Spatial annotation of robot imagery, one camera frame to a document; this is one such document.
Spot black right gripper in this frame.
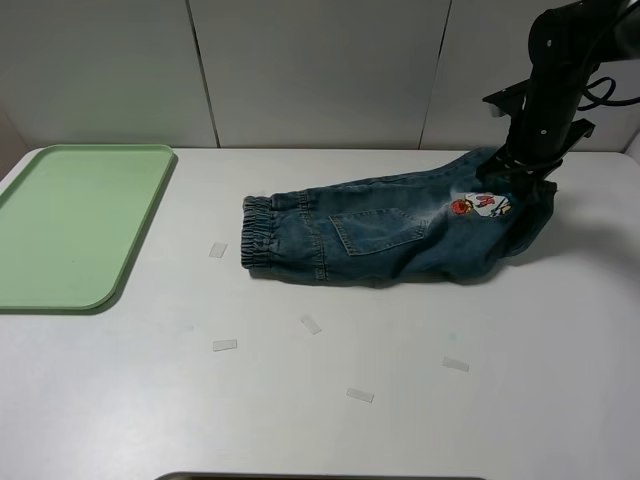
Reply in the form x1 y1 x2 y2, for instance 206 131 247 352
476 65 594 197

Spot black right camera cable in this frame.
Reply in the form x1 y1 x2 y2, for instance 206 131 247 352
577 75 640 112

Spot blue children's denim shorts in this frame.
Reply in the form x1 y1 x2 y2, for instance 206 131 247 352
241 148 557 285

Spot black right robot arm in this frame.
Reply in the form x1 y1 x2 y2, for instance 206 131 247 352
476 1 639 190

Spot green plastic tray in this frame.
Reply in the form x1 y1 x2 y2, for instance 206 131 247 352
1 145 176 312

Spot clear tape piece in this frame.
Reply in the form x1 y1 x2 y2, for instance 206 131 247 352
346 388 374 403
212 339 238 352
209 242 227 258
300 315 322 335
442 357 470 373

